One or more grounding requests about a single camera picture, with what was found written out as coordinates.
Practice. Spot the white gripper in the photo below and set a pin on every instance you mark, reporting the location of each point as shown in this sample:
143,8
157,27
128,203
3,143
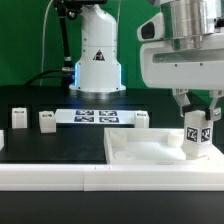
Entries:
202,69

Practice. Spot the white square table top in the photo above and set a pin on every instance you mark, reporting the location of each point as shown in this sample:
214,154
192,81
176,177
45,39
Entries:
152,146

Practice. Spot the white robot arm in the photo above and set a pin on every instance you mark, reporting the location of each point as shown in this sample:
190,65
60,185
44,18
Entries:
183,49

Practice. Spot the white L-shaped obstacle fence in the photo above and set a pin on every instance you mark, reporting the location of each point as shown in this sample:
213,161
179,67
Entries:
41,177

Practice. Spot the white block at left edge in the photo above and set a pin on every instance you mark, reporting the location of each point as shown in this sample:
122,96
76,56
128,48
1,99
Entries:
1,139

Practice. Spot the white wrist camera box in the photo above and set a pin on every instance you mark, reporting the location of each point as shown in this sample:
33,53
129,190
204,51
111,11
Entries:
159,27

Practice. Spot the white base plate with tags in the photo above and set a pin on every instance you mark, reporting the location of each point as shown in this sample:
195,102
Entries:
88,116

